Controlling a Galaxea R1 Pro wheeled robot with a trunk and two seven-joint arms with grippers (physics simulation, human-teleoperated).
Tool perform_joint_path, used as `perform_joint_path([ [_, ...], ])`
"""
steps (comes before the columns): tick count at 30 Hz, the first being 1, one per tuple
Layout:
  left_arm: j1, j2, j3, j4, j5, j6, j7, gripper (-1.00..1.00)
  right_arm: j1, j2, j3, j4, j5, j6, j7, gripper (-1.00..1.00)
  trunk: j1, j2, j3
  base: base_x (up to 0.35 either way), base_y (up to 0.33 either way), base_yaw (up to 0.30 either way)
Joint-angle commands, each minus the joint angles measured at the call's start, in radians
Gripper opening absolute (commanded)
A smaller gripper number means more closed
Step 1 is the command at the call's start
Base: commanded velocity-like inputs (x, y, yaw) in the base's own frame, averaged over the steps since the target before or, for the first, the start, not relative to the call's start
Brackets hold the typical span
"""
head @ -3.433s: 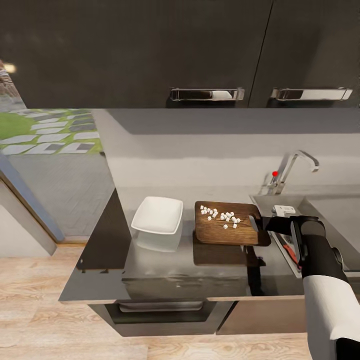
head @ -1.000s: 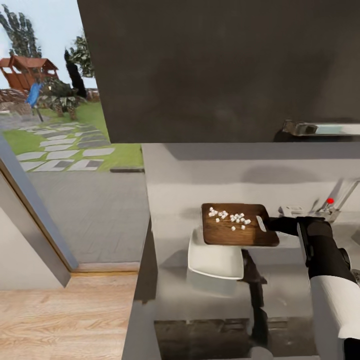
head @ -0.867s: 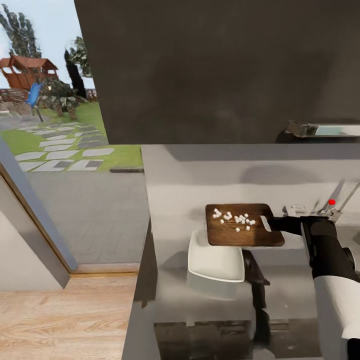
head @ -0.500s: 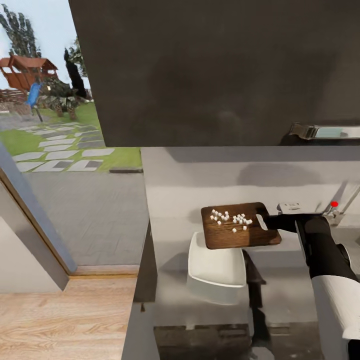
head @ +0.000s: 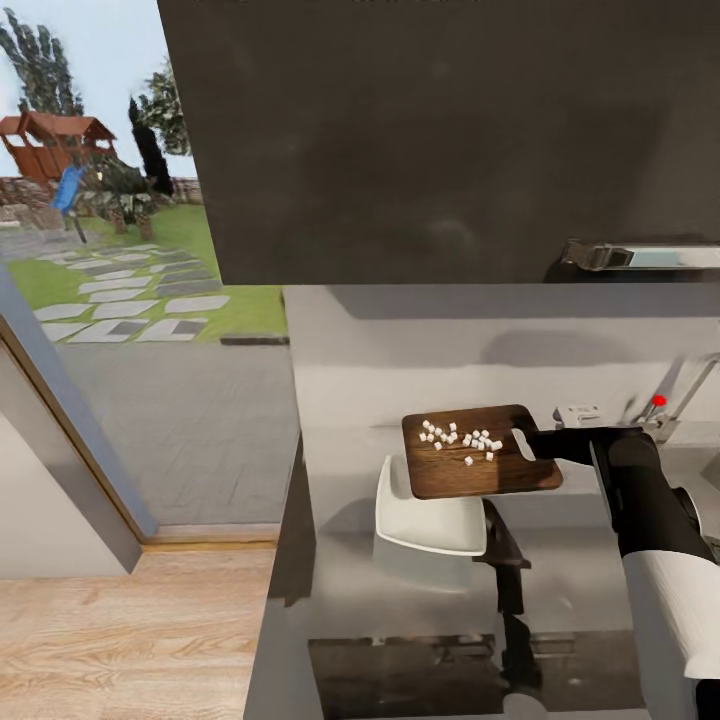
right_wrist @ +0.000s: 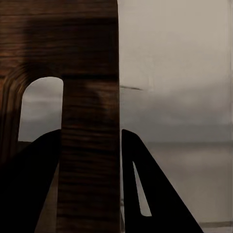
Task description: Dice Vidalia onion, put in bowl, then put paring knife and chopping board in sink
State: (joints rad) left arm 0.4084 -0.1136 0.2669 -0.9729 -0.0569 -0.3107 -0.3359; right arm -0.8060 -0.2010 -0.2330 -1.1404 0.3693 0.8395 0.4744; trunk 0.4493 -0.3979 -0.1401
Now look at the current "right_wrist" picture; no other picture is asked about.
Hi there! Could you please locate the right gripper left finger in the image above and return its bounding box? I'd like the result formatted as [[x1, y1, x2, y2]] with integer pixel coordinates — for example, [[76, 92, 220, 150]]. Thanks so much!
[[0, 129, 61, 233]]

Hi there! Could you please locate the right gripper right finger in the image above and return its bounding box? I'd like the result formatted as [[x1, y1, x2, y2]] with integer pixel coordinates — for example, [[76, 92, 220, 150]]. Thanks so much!
[[121, 129, 203, 233]]

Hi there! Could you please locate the cutting board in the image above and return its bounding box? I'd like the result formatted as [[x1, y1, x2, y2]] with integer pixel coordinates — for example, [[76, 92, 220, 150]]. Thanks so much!
[[0, 0, 121, 233]]

